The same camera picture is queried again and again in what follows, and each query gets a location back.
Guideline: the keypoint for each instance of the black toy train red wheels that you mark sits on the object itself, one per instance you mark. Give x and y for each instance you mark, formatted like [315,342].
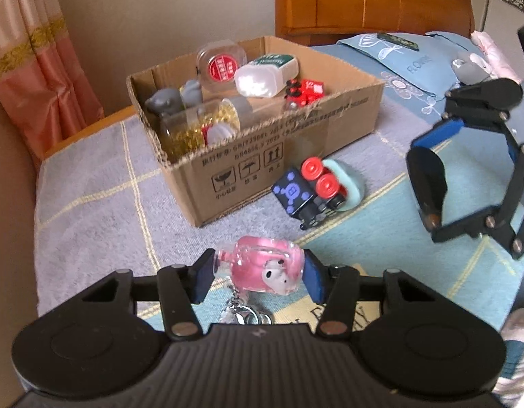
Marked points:
[296,191]

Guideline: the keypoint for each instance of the pink cloth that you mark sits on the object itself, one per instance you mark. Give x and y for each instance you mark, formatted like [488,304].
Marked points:
[495,51]

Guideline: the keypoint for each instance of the pink and beige curtain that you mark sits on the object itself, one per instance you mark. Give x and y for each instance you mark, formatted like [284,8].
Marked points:
[32,72]

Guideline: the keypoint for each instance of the dark green patterned strip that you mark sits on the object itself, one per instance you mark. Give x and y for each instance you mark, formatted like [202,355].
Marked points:
[398,40]

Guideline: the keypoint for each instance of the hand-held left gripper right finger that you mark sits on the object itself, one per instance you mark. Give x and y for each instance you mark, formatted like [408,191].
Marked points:
[315,276]

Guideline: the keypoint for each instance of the white bottle with green label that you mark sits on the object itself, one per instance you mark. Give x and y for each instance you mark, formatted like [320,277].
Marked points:
[262,78]

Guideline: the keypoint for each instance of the brown cardboard box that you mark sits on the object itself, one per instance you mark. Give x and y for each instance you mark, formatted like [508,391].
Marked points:
[245,178]

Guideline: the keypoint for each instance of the small red toy car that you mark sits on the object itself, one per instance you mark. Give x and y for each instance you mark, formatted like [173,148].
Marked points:
[306,91]

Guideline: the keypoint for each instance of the grey hippo toy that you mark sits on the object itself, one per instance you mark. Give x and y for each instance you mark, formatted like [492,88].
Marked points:
[162,102]

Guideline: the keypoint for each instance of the clear jar with gold beads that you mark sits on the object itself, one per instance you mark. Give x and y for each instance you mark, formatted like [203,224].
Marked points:
[189,129]

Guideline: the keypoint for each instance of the grey cloth item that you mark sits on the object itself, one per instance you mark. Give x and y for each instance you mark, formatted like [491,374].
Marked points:
[470,72]

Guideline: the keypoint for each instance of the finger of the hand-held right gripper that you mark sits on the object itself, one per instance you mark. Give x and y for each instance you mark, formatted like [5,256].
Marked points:
[440,134]
[461,223]

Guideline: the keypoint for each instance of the clear jar with red lid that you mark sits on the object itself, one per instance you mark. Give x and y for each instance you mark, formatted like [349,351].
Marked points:
[221,68]

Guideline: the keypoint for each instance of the wooden headboard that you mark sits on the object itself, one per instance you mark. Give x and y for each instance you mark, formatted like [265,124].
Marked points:
[372,0]

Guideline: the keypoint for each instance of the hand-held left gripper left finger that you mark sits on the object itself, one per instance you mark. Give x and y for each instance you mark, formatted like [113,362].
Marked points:
[202,276]

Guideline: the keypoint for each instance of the light teal oval case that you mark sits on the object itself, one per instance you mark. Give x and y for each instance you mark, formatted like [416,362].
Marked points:
[353,187]

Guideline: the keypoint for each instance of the grey plaid blanket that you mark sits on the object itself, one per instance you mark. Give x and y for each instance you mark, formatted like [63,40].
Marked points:
[96,221]

